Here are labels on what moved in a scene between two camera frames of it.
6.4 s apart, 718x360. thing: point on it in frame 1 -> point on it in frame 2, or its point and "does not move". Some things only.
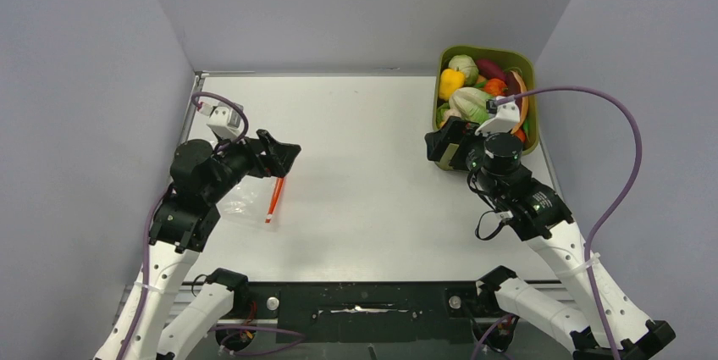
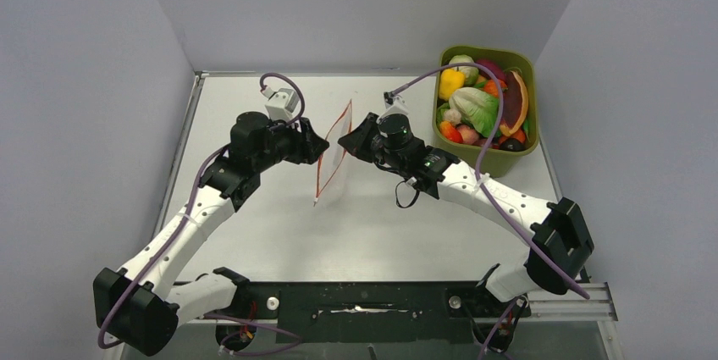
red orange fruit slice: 515,85 does not move
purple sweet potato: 490,69 does not move
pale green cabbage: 461,62 does not move
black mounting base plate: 369,312 does not move
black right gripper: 438,141 -> 357,141
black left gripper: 284,153 -> 307,146
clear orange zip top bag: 253,201 -> 331,159
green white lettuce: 470,102 does not move
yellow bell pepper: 450,80 does not move
